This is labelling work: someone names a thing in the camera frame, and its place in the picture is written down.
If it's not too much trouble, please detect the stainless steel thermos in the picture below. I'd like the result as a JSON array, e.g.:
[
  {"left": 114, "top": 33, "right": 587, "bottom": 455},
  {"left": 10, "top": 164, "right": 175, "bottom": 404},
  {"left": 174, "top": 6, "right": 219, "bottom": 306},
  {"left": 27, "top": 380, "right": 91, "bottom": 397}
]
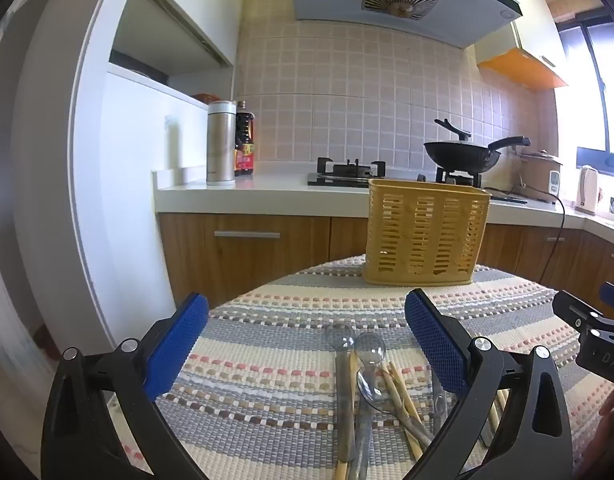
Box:
[{"left": 206, "top": 100, "right": 238, "bottom": 187}]

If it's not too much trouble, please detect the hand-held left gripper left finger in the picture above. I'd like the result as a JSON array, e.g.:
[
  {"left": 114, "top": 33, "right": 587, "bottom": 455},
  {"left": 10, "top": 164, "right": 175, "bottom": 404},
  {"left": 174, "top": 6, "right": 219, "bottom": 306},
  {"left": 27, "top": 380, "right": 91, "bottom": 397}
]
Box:
[{"left": 41, "top": 292, "right": 210, "bottom": 480}]

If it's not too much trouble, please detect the white electric kettle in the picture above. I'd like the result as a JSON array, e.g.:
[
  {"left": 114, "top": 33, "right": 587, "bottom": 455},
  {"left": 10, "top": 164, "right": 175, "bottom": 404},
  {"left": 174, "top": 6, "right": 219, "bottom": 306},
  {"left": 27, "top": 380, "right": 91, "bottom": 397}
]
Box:
[{"left": 579, "top": 165, "right": 602, "bottom": 216}]

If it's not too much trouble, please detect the black wok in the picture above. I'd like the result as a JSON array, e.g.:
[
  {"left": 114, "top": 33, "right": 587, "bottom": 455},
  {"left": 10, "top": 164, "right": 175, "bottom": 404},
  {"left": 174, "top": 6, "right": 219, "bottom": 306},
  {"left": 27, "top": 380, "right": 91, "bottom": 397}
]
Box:
[{"left": 423, "top": 119, "right": 532, "bottom": 173}]

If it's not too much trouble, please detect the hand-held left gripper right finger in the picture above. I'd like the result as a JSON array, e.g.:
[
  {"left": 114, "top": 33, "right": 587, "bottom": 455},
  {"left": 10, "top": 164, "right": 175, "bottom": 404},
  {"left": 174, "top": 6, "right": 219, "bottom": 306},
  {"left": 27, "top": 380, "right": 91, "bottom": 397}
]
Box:
[{"left": 404, "top": 287, "right": 574, "bottom": 480}]

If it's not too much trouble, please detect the white range hood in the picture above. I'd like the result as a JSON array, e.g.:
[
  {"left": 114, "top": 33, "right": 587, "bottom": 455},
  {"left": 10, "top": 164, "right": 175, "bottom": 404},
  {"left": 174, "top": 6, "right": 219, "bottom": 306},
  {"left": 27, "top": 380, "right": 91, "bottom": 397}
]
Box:
[{"left": 287, "top": 0, "right": 522, "bottom": 50}]

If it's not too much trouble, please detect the dark soy sauce bottle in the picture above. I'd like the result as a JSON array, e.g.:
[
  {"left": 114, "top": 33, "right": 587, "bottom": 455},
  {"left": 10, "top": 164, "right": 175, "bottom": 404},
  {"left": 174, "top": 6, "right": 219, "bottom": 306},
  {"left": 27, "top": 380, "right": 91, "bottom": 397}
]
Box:
[{"left": 234, "top": 101, "right": 256, "bottom": 177}]

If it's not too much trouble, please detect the white kitchen countertop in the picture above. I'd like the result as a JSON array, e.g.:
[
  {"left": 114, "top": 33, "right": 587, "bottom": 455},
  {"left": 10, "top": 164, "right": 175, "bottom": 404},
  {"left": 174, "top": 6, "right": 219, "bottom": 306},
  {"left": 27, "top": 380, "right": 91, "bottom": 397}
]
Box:
[{"left": 153, "top": 167, "right": 614, "bottom": 251}]

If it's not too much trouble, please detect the orange-bottomed wall cabinet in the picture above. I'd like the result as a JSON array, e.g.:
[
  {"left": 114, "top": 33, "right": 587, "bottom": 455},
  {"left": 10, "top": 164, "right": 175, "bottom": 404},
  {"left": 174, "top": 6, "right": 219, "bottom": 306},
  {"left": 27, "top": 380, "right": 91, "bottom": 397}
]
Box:
[{"left": 474, "top": 0, "right": 570, "bottom": 92}]

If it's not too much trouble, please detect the yellow plastic utensil basket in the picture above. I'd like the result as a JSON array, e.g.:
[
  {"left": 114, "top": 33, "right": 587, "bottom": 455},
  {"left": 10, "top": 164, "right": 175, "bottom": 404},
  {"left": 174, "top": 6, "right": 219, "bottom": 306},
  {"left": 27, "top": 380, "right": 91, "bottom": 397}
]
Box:
[{"left": 362, "top": 177, "right": 492, "bottom": 287}]

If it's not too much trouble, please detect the person's right hand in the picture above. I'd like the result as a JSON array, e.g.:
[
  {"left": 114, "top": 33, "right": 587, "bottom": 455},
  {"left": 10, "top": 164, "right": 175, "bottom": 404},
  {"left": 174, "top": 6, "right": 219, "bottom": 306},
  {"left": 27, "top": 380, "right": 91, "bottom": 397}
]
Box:
[{"left": 573, "top": 387, "right": 614, "bottom": 480}]

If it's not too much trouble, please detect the striped woven table mat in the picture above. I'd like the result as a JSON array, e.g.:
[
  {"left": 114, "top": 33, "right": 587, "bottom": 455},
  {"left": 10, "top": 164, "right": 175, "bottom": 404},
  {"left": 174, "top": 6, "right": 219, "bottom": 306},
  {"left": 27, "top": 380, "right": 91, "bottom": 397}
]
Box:
[{"left": 104, "top": 254, "right": 614, "bottom": 480}]

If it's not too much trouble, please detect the wooden base cabinet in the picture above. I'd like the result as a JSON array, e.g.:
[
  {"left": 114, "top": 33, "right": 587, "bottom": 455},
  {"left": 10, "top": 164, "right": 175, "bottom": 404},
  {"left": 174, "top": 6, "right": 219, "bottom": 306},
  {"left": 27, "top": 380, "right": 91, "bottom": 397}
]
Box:
[{"left": 157, "top": 212, "right": 614, "bottom": 321}]

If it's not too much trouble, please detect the beige rice cooker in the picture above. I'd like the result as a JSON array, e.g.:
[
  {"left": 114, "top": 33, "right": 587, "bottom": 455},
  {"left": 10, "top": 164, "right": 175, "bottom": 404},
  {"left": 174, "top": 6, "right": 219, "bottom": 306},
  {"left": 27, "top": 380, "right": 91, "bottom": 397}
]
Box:
[{"left": 519, "top": 149, "right": 564, "bottom": 195}]

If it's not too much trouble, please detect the dark-framed window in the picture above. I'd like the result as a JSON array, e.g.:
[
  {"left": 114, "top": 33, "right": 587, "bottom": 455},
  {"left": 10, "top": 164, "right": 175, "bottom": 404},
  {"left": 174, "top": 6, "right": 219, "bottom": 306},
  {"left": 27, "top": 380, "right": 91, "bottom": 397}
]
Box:
[{"left": 557, "top": 5, "right": 614, "bottom": 181}]

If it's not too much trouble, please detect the white open wall shelf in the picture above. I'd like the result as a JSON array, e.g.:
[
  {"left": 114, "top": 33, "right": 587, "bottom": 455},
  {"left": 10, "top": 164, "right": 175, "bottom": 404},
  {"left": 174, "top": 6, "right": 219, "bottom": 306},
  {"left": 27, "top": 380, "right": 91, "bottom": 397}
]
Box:
[{"left": 107, "top": 0, "right": 235, "bottom": 106}]

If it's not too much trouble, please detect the black power cable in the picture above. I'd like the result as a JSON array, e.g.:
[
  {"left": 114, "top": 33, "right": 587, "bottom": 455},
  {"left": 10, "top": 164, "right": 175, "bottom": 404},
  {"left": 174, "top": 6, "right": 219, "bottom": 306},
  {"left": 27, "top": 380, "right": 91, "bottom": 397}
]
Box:
[{"left": 537, "top": 190, "right": 566, "bottom": 283}]

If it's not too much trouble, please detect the black gas stove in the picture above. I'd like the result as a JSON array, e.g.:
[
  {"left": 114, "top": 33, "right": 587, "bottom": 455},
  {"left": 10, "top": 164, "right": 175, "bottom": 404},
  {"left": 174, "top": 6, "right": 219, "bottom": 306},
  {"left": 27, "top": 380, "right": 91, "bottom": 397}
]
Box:
[{"left": 307, "top": 157, "right": 530, "bottom": 206}]

